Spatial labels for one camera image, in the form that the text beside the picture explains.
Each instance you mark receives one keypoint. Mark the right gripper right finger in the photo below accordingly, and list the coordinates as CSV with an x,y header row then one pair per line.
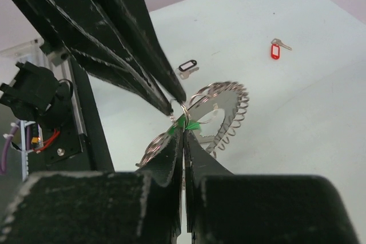
x,y
222,207

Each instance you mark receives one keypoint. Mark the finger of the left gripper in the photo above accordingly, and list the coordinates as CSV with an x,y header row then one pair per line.
x,y
132,20
83,29

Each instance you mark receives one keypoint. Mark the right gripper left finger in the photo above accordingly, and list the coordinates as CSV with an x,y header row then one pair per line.
x,y
143,206

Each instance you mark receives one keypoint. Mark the key with green tag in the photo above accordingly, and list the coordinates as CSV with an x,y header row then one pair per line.
x,y
185,125

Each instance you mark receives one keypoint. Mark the large metal keyring disc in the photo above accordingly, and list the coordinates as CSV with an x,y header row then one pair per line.
x,y
219,108

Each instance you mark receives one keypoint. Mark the key with black tag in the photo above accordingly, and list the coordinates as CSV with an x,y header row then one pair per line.
x,y
184,70

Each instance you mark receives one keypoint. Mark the key with red tag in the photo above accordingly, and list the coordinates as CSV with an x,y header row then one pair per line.
x,y
276,45

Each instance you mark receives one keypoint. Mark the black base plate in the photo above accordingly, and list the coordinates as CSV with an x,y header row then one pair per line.
x,y
80,146

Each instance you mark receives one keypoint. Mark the slotted cable duct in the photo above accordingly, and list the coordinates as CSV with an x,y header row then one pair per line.
x,y
30,140

